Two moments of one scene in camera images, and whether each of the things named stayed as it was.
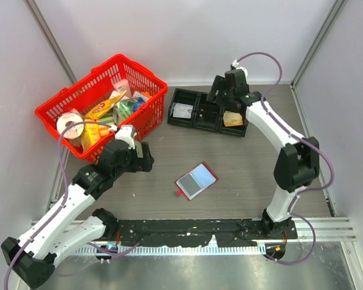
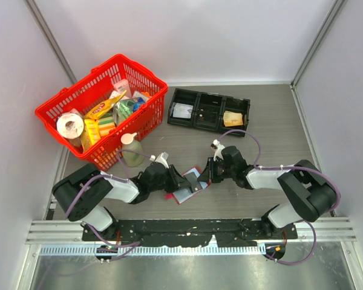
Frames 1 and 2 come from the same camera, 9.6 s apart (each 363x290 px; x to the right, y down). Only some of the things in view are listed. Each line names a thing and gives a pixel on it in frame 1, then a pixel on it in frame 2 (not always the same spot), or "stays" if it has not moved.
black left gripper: x=141 y=164 to x=178 y=182
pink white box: x=123 y=85 stays
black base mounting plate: x=194 y=232 stays
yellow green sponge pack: x=107 y=119 stays
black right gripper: x=218 y=84 to x=209 y=173
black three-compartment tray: x=190 y=107 stays
